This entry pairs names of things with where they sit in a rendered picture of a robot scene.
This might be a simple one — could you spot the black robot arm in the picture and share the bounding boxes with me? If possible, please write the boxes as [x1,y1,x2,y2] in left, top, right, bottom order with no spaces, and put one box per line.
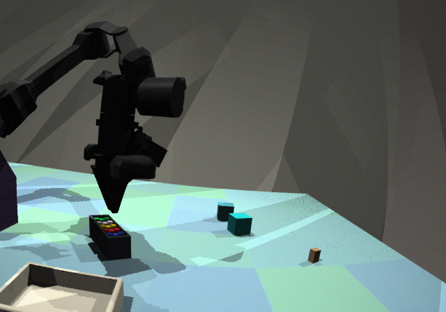
[0,21,187,167]

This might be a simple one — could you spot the beige square tray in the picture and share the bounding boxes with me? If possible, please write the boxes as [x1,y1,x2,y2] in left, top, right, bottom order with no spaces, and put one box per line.
[0,262,124,312]

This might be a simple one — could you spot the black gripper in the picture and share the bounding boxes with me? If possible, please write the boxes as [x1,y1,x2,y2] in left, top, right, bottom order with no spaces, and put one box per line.
[84,113,156,214]

